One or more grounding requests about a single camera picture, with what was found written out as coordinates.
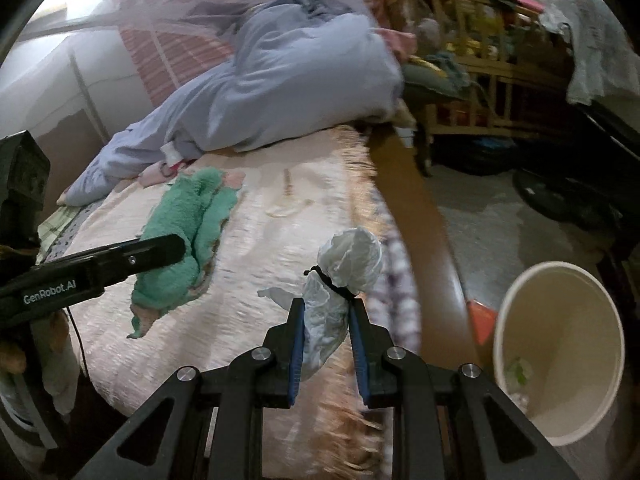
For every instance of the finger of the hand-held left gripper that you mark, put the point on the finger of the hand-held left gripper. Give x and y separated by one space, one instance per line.
145 257

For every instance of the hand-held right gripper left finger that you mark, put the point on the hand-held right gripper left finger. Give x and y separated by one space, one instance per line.
295 355

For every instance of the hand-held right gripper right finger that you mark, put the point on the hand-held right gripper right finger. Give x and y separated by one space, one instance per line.
361 355

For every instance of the white plastic bag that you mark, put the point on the white plastic bag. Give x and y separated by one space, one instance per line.
350 255

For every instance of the white waste bin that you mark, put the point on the white waste bin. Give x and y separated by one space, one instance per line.
565 320

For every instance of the person's left hand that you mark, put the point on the person's left hand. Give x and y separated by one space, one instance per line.
10 357

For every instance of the green towel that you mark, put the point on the green towel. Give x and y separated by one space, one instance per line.
175 220

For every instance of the green striped sheet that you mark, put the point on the green striped sheet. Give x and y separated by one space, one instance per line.
60 225

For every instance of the small pink cloth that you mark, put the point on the small pink cloth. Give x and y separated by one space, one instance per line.
155 177

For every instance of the plaid cloth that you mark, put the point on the plaid cloth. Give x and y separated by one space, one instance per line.
400 280

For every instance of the pink plush blanket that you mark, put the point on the pink plush blanket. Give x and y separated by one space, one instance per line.
280 240

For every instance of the orange box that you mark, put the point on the orange box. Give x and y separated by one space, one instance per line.
482 322

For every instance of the green white wrapper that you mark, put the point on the green white wrapper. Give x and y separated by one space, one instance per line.
517 371

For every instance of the pink striped cloth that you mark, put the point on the pink striped cloth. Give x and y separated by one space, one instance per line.
165 60

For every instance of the blue-grey quilt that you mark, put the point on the blue-grey quilt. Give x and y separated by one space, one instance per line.
300 85

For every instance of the grey green cushion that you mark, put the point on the grey green cushion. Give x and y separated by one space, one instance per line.
430 80

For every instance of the wooden crib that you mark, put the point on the wooden crib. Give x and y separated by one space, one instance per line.
500 85

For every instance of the white hanging cloth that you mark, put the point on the white hanging cloth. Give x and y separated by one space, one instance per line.
595 50

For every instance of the brown wooden bed frame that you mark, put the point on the brown wooden bed frame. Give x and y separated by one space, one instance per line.
415 200

